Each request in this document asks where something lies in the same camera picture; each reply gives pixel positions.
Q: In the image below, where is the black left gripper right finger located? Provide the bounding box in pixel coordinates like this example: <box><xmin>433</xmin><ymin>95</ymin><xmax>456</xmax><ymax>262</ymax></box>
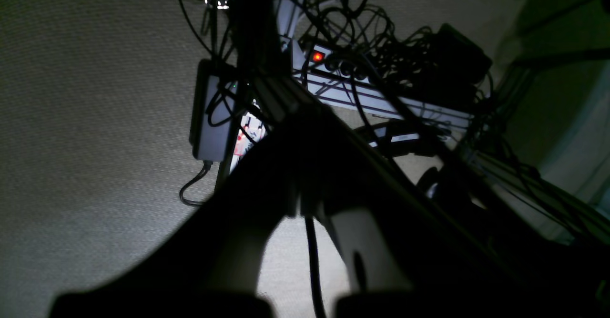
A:
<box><xmin>295</xmin><ymin>103</ymin><xmax>609</xmax><ymax>318</ymax></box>

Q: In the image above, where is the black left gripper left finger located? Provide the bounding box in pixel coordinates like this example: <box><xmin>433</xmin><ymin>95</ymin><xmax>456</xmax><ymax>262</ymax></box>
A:
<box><xmin>49</xmin><ymin>133</ymin><xmax>305</xmax><ymax>318</ymax></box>

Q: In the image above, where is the grey power adapter box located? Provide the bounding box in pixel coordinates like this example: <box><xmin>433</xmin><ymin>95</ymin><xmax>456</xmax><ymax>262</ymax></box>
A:
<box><xmin>189</xmin><ymin>59</ymin><xmax>237</xmax><ymax>162</ymax></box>

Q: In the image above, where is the white power strip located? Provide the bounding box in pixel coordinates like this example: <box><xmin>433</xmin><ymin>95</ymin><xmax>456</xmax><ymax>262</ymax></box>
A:
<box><xmin>291</xmin><ymin>40</ymin><xmax>475</xmax><ymax>131</ymax></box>

